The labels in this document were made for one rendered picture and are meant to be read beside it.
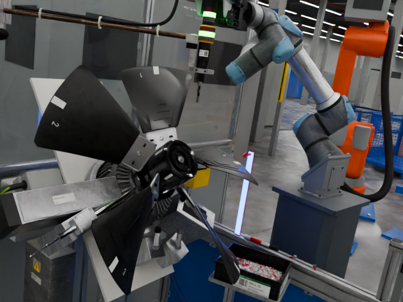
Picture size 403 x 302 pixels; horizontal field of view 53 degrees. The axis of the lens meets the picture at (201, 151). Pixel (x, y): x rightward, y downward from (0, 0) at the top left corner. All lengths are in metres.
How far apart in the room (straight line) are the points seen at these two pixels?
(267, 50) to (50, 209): 0.78
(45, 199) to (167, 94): 0.48
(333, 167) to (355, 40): 3.44
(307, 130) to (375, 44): 3.36
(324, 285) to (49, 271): 0.87
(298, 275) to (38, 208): 0.89
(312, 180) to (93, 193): 0.97
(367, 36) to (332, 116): 3.35
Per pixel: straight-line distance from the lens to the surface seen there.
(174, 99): 1.23
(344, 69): 5.13
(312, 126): 1.79
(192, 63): 1.15
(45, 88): 1.33
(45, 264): 1.38
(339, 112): 1.78
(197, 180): 1.62
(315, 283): 1.46
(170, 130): 1.18
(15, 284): 1.91
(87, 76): 1.04
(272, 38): 1.31
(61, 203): 1.04
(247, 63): 1.32
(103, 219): 0.87
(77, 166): 1.25
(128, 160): 1.09
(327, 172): 1.72
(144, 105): 1.23
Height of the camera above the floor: 1.49
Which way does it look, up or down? 13 degrees down
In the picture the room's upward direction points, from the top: 8 degrees clockwise
